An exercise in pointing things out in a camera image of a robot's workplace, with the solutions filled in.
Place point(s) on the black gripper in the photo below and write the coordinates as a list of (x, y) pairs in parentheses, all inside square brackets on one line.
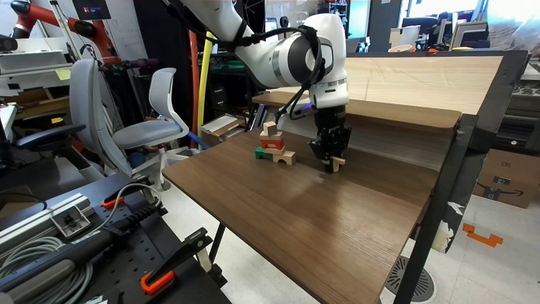
[(331, 135)]

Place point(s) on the natural wooden building block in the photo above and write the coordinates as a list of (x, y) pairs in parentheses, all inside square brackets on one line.
[(338, 164)]

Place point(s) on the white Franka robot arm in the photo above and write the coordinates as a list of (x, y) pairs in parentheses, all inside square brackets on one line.
[(264, 52)]

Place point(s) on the red robot arm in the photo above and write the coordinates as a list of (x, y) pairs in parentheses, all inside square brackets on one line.
[(93, 30)]

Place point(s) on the natural wooden arch block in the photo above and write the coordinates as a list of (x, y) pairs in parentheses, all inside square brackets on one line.
[(285, 157)]

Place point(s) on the red building block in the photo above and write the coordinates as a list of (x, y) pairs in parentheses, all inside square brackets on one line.
[(272, 144)]

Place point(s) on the natural wooden cube block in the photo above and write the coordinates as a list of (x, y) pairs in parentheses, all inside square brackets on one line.
[(270, 128)]

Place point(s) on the green building block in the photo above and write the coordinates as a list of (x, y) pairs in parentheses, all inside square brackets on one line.
[(260, 152)]

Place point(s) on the dark wooden table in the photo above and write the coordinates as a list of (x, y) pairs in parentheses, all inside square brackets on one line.
[(444, 186)]

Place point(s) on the stacked flat boxes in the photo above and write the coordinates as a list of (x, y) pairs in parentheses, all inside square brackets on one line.
[(221, 127)]

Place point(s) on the light plywood backboard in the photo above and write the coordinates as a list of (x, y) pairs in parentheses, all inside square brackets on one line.
[(427, 81)]

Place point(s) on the round floor drain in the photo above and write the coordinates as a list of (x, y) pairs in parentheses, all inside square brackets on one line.
[(419, 284)]

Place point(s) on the yellow pole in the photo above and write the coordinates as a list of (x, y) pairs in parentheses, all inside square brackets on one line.
[(203, 84)]

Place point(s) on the orange pole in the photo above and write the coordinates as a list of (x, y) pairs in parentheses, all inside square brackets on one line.
[(194, 78)]

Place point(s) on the cardboard box with arrow print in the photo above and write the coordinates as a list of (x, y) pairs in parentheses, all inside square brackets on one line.
[(507, 174)]

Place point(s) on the orange black bar clamp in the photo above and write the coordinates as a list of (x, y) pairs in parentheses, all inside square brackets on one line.
[(112, 203), (161, 280)]

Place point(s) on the black pegboard cart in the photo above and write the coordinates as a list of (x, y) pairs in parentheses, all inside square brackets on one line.
[(129, 258)]

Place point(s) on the grey armrest office chair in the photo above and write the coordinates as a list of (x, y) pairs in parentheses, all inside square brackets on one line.
[(90, 106)]

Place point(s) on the aluminium extrusion rail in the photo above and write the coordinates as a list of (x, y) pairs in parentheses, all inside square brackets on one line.
[(34, 221)]

